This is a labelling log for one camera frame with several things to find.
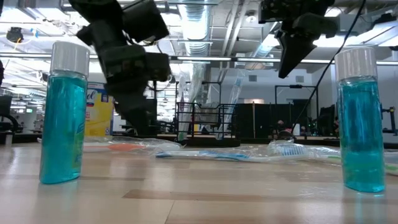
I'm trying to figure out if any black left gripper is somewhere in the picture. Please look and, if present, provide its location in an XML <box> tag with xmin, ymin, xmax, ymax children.
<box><xmin>99</xmin><ymin>0</ymin><xmax>171</xmax><ymax>137</ymax></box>

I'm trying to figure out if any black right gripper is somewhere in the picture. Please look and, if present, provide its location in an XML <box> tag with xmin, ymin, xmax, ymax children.
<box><xmin>259</xmin><ymin>0</ymin><xmax>339</xmax><ymax>79</ymax></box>

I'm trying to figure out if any green and orange toothbrush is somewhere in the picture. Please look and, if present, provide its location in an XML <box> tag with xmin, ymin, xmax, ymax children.
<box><xmin>81</xmin><ymin>136</ymin><xmax>183</xmax><ymax>154</ymax></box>

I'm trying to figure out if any blue mouthwash bottle white cap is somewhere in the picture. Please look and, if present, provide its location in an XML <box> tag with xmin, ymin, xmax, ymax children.
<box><xmin>334</xmin><ymin>46</ymin><xmax>386</xmax><ymax>194</ymax></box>
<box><xmin>39</xmin><ymin>41</ymin><xmax>91</xmax><ymax>185</ymax></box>

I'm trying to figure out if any black computer monitor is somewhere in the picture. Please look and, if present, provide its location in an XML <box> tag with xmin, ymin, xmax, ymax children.
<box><xmin>148</xmin><ymin>98</ymin><xmax>158</xmax><ymax>121</ymax></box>

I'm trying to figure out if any yellow Lysol wipes canister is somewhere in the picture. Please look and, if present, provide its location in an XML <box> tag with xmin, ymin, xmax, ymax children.
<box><xmin>84</xmin><ymin>81</ymin><xmax>114</xmax><ymax>138</ymax></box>

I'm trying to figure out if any long ceiling light bar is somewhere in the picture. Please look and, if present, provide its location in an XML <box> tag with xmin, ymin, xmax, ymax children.
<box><xmin>0</xmin><ymin>52</ymin><xmax>398</xmax><ymax>67</ymax></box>

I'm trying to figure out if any person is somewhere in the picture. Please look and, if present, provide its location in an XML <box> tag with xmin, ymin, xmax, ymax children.
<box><xmin>331</xmin><ymin>116</ymin><xmax>341</xmax><ymax>137</ymax></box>

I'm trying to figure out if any black office chair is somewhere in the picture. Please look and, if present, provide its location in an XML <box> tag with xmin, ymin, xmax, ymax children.
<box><xmin>0</xmin><ymin>95</ymin><xmax>20</xmax><ymax>146</ymax></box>

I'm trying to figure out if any black ceiling-hung device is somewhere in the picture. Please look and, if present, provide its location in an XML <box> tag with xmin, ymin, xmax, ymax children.
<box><xmin>6</xmin><ymin>27</ymin><xmax>25</xmax><ymax>44</ymax></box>

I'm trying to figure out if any silver spiral air duct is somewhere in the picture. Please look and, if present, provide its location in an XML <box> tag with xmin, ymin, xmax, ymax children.
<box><xmin>177</xmin><ymin>0</ymin><xmax>216</xmax><ymax>57</ymax></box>
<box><xmin>245</xmin><ymin>22</ymin><xmax>282</xmax><ymax>71</ymax></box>

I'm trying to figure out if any black metal frame stand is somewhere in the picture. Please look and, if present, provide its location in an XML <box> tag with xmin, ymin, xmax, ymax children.
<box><xmin>274</xmin><ymin>84</ymin><xmax>320</xmax><ymax>139</ymax></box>

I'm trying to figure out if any black wire organizer rack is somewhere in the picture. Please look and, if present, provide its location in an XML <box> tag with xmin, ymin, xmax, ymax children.
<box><xmin>174</xmin><ymin>101</ymin><xmax>242</xmax><ymax>149</ymax></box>

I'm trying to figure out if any black aluminium table frame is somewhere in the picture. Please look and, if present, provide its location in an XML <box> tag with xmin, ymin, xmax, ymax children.
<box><xmin>0</xmin><ymin>133</ymin><xmax>398</xmax><ymax>147</ymax></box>

